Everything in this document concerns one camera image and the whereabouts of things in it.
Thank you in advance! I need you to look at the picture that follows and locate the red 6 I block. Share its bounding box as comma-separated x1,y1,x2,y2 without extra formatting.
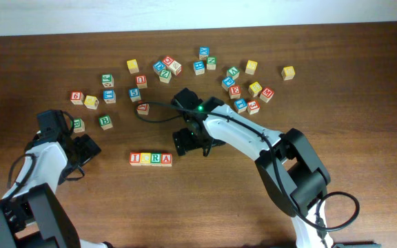
70,91,85,105

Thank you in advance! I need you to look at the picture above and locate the green J block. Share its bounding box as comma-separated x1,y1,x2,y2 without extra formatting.
101,74,114,87

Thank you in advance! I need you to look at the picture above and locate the blue D block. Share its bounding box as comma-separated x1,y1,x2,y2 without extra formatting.
153,61,166,75

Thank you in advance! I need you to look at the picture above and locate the green B block left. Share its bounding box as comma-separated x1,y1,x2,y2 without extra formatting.
73,118,85,133

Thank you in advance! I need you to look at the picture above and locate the blue 5 block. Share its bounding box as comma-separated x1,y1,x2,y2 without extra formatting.
128,88,141,102

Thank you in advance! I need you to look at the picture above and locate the blue H block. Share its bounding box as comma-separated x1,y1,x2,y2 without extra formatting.
193,61,205,75

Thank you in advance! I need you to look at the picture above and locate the blue X block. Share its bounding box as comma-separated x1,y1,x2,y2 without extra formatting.
198,47,210,60

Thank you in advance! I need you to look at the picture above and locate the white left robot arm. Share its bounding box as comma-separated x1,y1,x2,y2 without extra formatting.
0,134,101,248

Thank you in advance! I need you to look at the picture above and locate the green Z block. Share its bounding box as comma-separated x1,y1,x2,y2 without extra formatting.
159,70,172,83

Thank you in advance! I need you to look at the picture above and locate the green B block right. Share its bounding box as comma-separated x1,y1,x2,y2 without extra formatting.
99,115,113,130

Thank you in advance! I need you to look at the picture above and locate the red A block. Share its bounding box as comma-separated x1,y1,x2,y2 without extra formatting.
161,154,172,167

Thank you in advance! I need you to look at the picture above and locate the red E block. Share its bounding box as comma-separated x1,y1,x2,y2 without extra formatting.
228,85,241,99

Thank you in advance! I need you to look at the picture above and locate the red M block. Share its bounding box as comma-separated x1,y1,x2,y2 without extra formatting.
260,87,274,103

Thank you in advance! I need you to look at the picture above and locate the red U block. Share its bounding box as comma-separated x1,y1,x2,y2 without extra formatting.
136,75,147,89

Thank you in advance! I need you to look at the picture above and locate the blue P block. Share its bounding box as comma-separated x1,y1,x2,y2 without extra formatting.
221,76,235,92

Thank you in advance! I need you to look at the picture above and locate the blue I block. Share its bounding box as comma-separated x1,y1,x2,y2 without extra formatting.
103,90,116,104

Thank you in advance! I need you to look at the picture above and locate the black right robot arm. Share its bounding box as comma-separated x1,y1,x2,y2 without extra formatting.
171,94,334,247

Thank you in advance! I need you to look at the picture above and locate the yellow block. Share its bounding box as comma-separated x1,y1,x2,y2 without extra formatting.
83,95,99,110
140,152,152,166
248,81,263,97
281,66,296,81
126,59,139,74
245,60,258,75

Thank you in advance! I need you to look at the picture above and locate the red K block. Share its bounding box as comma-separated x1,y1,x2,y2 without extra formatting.
136,103,150,115

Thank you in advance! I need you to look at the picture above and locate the green b block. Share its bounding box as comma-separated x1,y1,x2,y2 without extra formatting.
73,118,85,133
99,115,113,130

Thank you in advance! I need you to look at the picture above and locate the red 3 block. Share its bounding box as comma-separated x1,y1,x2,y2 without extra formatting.
247,100,261,114

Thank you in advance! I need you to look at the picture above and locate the green V block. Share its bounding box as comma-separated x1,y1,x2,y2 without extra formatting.
226,66,240,80

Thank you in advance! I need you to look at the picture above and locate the blue T umbrella block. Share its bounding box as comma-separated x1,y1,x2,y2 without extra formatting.
234,99,247,114

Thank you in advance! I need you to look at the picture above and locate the green R block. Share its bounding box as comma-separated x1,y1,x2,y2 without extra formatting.
150,153,161,166

